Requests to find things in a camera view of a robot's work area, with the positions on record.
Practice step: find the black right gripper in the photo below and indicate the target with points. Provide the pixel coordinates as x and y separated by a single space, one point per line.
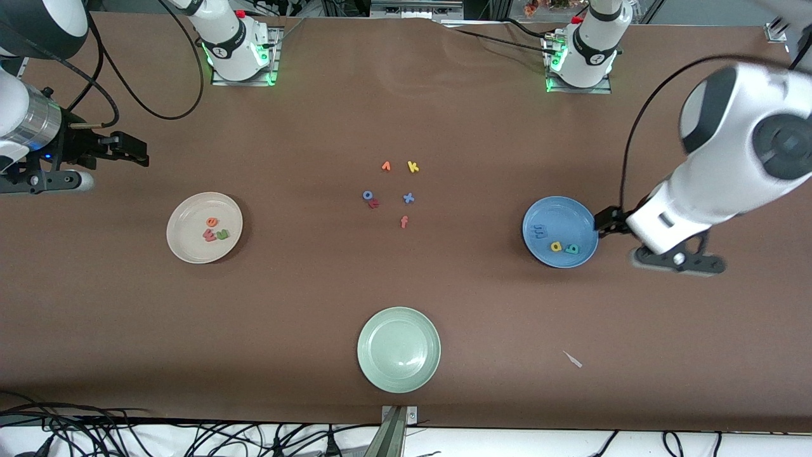
75 146

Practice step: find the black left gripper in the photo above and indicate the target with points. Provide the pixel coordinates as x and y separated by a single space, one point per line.
608 219

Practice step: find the blue letter m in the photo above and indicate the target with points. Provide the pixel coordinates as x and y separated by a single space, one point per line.
540 231

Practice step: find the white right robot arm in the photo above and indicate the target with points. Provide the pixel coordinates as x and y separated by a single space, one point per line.
231 44

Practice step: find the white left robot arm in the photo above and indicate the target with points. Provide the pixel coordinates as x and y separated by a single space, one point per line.
729 184

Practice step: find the blue plate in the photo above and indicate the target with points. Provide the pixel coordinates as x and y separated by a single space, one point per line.
560 216

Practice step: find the brown table cover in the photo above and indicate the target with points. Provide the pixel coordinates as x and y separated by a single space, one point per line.
634 304

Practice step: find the beige plate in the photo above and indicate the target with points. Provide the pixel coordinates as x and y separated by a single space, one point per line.
190 244

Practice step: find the white tape scrap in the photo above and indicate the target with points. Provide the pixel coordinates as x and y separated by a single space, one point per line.
573 359

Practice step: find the green plate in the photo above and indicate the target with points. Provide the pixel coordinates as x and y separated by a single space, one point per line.
398 349

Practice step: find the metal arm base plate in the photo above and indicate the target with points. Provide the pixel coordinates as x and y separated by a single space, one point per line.
596 91
274 60

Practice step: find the silver table corner bracket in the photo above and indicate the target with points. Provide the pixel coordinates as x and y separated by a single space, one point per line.
777 32

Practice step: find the silver clamp bracket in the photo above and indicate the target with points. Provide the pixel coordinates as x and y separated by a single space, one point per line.
411 416

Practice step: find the silver aluminium frame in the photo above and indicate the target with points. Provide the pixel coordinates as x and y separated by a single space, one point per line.
412 9

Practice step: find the grey metal post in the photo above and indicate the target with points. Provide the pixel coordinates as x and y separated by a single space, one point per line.
388 441

